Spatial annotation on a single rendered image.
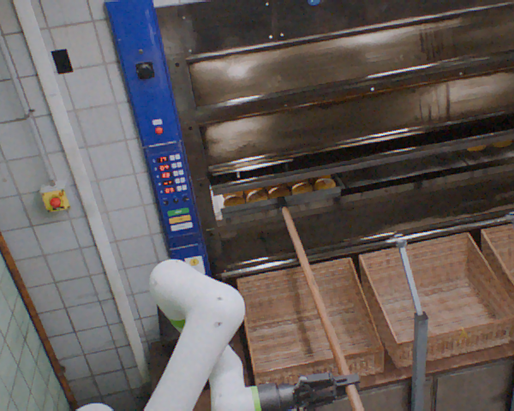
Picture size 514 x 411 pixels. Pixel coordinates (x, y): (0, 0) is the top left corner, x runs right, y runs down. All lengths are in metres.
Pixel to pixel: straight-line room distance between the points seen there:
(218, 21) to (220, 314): 1.21
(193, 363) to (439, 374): 1.53
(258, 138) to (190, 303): 1.13
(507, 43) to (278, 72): 0.92
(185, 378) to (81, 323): 1.55
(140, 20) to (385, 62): 0.94
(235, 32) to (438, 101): 0.90
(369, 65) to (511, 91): 0.66
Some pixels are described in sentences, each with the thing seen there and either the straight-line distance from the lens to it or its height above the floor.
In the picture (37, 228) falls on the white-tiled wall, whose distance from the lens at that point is 2.54.
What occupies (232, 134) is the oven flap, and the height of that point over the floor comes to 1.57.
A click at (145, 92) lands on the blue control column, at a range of 2.20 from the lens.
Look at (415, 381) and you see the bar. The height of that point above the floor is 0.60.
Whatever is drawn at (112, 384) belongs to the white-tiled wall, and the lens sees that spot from 3.13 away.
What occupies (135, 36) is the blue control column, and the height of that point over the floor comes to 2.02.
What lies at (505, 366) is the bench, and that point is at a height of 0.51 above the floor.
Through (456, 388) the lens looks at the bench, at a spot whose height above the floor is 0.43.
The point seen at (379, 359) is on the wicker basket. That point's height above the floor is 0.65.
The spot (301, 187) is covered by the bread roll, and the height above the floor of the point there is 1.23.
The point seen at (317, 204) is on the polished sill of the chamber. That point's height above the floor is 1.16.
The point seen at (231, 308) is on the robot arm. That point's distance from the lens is 1.32.
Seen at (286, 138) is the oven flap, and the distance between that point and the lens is 2.36.
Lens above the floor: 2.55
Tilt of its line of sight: 33 degrees down
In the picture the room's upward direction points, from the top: 8 degrees counter-clockwise
